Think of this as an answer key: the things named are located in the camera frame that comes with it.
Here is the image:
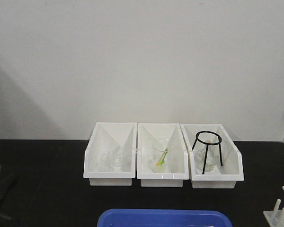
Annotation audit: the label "middle white storage bin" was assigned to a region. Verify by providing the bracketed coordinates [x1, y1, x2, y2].
[137, 123, 189, 187]

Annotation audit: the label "right white storage bin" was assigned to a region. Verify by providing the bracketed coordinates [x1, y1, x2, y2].
[180, 123, 244, 189]

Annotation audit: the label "blue plastic tray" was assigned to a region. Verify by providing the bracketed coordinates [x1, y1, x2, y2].
[97, 209, 232, 227]

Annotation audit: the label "left white storage bin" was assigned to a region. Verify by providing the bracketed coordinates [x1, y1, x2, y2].
[83, 122, 138, 186]

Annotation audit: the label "glass flask under tripod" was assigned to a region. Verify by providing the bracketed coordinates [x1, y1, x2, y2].
[195, 145, 217, 172]

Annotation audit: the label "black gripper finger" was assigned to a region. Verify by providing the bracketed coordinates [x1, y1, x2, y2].
[0, 173, 19, 227]

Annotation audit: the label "beaker with green yellow sticks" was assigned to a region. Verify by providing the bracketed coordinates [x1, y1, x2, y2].
[150, 138, 173, 174]

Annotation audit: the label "white test tube rack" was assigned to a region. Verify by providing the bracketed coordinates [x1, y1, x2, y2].
[263, 186, 284, 227]

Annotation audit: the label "glassware in left bin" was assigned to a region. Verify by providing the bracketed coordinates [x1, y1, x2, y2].
[99, 145, 127, 172]

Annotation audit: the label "black wire tripod stand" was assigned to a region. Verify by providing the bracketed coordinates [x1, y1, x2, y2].
[192, 131, 223, 175]

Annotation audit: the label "white storage bin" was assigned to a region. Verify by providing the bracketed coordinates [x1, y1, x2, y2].
[180, 123, 244, 189]
[137, 123, 189, 187]
[83, 122, 138, 186]

